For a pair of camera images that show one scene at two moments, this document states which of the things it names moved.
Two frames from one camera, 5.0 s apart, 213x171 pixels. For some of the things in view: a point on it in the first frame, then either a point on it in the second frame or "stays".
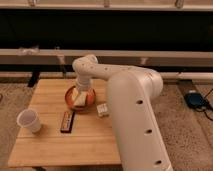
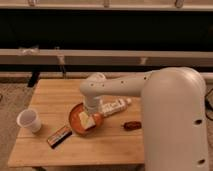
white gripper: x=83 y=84 to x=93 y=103
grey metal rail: x=107 y=56 stays
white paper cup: x=29 y=118 stays
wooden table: x=67 y=137 stays
